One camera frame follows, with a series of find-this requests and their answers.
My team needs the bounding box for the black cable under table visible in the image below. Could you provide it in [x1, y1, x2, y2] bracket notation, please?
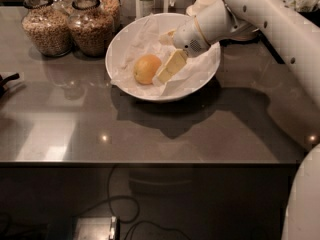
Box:
[76, 165, 193, 240]

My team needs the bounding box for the rear glass cereal jar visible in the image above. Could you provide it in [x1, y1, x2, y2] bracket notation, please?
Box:
[100, 0, 121, 30]

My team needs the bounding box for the black rubber mat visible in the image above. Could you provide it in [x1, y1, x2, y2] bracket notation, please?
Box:
[258, 32, 285, 64]

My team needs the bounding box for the white crumpled paper liner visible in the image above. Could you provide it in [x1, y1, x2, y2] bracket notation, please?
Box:
[110, 14, 218, 98]

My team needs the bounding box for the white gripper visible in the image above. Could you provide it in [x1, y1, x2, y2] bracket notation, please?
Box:
[152, 0, 238, 86]

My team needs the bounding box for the left glass cereal jar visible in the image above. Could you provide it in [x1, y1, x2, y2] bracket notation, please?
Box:
[21, 0, 72, 57]

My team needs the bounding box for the black handle object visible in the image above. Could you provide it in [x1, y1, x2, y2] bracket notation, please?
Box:
[0, 73, 20, 98]

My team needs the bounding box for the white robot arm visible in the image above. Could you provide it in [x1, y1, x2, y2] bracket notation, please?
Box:
[160, 0, 320, 240]

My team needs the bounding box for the glass cereal jar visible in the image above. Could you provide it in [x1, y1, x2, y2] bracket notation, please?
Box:
[21, 0, 72, 57]
[100, 0, 121, 30]
[67, 0, 114, 57]

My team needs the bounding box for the metal box under table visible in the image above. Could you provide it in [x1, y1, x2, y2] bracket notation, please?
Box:
[73, 216, 119, 240]

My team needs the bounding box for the large white bowl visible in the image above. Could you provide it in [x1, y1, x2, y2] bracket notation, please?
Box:
[104, 12, 222, 103]

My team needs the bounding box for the middle glass cereal jar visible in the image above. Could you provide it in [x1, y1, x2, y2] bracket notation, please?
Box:
[67, 0, 114, 57]

